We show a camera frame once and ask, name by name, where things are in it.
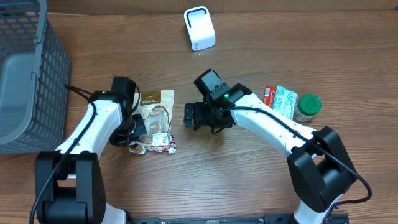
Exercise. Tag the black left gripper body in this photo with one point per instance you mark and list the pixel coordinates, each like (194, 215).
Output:
(139, 127)

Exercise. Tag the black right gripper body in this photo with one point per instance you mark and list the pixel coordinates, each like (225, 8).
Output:
(205, 116)

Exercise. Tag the brown pantree snack bag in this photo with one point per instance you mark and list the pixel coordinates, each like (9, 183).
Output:
(156, 110)

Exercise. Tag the red snack stick packet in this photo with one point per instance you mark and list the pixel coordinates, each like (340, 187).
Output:
(269, 95)

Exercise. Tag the teal snack packet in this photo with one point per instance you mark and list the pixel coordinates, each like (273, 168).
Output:
(284, 102)

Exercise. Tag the green lid jar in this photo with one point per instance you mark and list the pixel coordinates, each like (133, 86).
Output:
(307, 107)

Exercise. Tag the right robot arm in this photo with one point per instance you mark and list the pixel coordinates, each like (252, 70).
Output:
(320, 167)

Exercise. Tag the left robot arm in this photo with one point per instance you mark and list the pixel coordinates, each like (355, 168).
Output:
(69, 186)

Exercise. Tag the white barcode scanner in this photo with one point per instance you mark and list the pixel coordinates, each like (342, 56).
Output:
(200, 28)

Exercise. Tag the grey plastic mesh basket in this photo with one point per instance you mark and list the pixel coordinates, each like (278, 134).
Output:
(35, 69)

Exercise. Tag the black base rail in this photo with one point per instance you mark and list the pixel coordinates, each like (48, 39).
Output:
(217, 220)

